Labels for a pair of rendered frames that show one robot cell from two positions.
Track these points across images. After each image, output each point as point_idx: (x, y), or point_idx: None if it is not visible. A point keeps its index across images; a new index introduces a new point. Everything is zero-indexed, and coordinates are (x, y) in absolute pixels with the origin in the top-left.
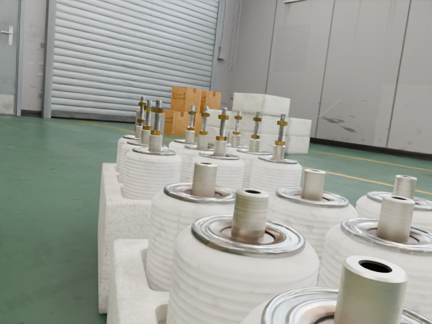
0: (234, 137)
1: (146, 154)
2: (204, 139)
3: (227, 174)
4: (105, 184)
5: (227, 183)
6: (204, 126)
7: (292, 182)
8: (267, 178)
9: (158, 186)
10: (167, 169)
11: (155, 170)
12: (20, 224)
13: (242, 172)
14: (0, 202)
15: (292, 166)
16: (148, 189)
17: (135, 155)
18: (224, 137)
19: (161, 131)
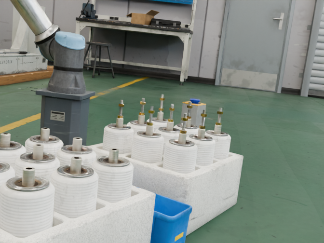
0: (215, 126)
1: (107, 127)
2: (168, 124)
3: (140, 144)
4: None
5: (140, 149)
6: (169, 116)
7: (175, 157)
8: (165, 152)
9: (109, 143)
10: (113, 136)
11: (108, 135)
12: None
13: (151, 145)
14: None
15: (176, 147)
16: (105, 145)
17: (105, 127)
18: (149, 123)
19: (121, 116)
